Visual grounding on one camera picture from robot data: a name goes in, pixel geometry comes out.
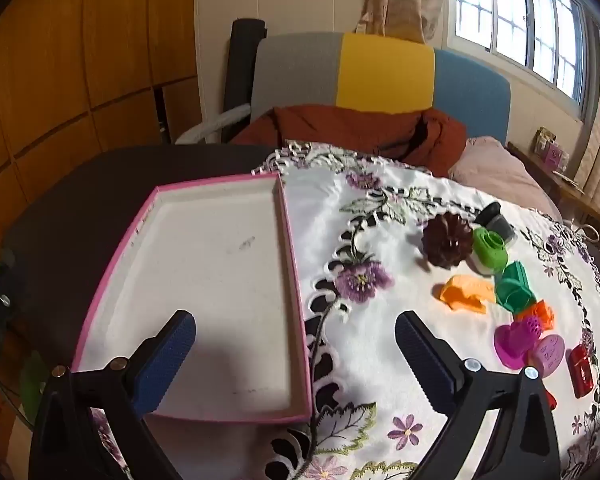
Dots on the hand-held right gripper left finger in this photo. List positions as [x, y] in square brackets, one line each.
[165, 355]

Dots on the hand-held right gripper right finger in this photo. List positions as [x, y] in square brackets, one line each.
[422, 355]

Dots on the orange car-shaped mold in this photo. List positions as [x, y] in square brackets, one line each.
[467, 292]

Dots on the magenta perforated plastic toy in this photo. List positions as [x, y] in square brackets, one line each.
[515, 345]

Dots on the pink cardboard box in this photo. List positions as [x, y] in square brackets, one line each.
[205, 260]

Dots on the dark green plastic mold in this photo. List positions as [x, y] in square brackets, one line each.
[515, 290]

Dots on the brown flower-shaped mold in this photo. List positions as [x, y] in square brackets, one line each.
[447, 242]

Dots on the light green plastic toy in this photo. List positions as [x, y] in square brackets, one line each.
[490, 252]

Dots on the purple patterned egg toy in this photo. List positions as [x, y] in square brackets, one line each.
[547, 355]

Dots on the orange plastic block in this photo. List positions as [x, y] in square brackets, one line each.
[542, 312]

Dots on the dark red plastic toy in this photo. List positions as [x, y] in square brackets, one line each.
[580, 372]

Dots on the white floral embroidered tablecloth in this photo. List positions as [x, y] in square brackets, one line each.
[380, 360]

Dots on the pink pillow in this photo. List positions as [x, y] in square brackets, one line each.
[500, 170]

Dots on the wooden desk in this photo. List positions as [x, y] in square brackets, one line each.
[565, 185]

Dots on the white chair armrest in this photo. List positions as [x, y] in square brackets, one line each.
[215, 122]

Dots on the rust brown jacket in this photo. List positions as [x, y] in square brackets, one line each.
[340, 130]

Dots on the pink storage box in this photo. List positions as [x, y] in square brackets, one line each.
[552, 152]

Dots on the wooden wardrobe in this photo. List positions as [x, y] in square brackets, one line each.
[80, 60]

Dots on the grey yellow blue headboard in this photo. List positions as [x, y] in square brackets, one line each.
[380, 70]

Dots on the black chair back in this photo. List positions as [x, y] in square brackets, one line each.
[242, 70]

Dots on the window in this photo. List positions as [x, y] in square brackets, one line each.
[510, 10]

